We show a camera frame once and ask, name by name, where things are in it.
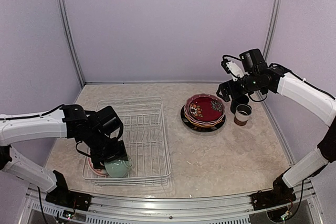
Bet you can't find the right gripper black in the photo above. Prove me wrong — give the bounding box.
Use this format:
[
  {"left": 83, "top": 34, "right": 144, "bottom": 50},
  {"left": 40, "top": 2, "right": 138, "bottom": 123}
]
[{"left": 217, "top": 72, "right": 265, "bottom": 102}]

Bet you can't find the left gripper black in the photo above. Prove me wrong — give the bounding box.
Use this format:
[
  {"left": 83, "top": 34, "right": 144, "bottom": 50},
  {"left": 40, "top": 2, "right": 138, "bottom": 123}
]
[{"left": 84, "top": 129, "right": 128, "bottom": 169}]

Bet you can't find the dark green mug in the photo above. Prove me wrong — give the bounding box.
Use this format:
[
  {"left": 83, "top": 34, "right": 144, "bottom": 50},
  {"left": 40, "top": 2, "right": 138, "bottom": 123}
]
[{"left": 230, "top": 95, "right": 249, "bottom": 114}]

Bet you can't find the light green ceramic bowl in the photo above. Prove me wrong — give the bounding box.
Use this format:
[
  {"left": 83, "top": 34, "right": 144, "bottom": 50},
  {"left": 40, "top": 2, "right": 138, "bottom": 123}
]
[{"left": 104, "top": 156, "right": 132, "bottom": 178}]

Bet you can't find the dark pink dotted plate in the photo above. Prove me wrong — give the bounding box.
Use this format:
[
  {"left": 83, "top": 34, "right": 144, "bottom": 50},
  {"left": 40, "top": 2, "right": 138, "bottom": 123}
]
[{"left": 184, "top": 93, "right": 226, "bottom": 125}]

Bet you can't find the red patterned white bowl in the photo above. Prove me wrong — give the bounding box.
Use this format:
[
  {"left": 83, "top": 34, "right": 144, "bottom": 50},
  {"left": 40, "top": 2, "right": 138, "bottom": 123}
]
[{"left": 87, "top": 158, "right": 108, "bottom": 176}]

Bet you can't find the brown cup white base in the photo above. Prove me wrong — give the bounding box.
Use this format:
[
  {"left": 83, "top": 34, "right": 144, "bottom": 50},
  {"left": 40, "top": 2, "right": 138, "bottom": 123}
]
[{"left": 234, "top": 104, "right": 252, "bottom": 126}]

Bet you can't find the yellow polka dot plate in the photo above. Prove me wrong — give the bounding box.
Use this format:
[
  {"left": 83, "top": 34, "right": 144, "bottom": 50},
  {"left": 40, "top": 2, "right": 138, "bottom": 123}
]
[{"left": 182, "top": 116, "right": 226, "bottom": 132}]

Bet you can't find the light pink plate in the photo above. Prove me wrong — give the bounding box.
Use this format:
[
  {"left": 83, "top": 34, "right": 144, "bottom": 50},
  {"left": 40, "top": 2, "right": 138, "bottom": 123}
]
[{"left": 181, "top": 108, "right": 226, "bottom": 129}]

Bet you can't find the black striped rim plate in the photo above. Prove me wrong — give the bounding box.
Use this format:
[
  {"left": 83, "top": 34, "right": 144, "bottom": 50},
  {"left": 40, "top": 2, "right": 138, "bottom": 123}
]
[{"left": 180, "top": 106, "right": 226, "bottom": 133}]

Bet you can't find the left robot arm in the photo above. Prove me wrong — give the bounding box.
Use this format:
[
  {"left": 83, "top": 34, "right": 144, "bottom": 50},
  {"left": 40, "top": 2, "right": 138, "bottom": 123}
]
[{"left": 1, "top": 104, "right": 128, "bottom": 206}]

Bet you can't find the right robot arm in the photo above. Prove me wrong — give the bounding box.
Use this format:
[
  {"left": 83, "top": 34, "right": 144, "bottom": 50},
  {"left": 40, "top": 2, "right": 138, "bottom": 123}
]
[{"left": 216, "top": 49, "right": 335, "bottom": 205}]

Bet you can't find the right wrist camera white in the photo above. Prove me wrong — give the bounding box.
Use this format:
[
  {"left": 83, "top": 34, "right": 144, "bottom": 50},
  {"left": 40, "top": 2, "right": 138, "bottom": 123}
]
[{"left": 221, "top": 59, "right": 244, "bottom": 81}]

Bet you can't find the white wire dish rack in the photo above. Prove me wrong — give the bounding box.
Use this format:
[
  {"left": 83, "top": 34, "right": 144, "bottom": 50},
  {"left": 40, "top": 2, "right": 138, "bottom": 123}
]
[{"left": 82, "top": 96, "right": 172, "bottom": 185}]

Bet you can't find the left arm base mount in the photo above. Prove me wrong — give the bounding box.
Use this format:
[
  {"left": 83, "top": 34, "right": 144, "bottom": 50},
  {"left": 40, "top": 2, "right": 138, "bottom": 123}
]
[{"left": 45, "top": 188, "right": 92, "bottom": 211}]

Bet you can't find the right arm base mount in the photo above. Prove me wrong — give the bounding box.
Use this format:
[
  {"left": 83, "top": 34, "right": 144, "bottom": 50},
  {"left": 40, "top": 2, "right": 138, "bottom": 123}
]
[{"left": 250, "top": 190, "right": 297, "bottom": 211}]

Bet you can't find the right aluminium corner post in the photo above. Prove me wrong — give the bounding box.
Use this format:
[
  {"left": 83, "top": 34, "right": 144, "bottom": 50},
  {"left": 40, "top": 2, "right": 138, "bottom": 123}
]
[{"left": 263, "top": 0, "right": 281, "bottom": 60}]

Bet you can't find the aluminium corner post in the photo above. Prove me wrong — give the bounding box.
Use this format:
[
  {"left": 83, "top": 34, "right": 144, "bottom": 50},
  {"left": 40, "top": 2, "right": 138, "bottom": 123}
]
[
  {"left": 263, "top": 0, "right": 281, "bottom": 60},
  {"left": 57, "top": 0, "right": 86, "bottom": 88}
]

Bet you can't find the aluminium front rail frame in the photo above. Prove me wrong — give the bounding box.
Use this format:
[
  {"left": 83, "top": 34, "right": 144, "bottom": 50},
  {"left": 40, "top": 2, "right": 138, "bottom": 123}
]
[{"left": 15, "top": 182, "right": 325, "bottom": 223}]

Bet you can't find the left aluminium corner post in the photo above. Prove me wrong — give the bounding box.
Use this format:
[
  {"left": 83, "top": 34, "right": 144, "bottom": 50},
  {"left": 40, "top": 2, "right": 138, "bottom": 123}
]
[{"left": 57, "top": 0, "right": 86, "bottom": 88}]

